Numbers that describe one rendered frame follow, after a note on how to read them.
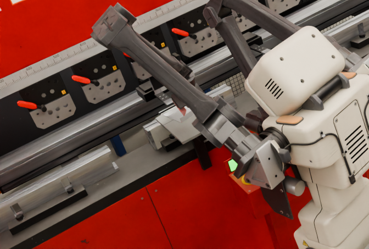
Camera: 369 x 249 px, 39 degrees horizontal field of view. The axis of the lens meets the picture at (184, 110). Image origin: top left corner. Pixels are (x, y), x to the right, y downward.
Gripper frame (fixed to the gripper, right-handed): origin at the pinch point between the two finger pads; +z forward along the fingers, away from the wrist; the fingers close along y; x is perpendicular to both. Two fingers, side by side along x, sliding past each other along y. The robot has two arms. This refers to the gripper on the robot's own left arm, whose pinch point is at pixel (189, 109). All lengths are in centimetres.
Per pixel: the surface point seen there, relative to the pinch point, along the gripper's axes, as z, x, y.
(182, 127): 6.5, 1.0, 4.1
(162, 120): 12.6, -9.6, 7.2
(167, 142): 20.7, -4.6, 9.0
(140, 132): 196, -127, -17
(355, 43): 22, -4, -86
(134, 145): 188, -113, -5
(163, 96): 21.2, -25.4, -1.0
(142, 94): 23.8, -33.2, 5.1
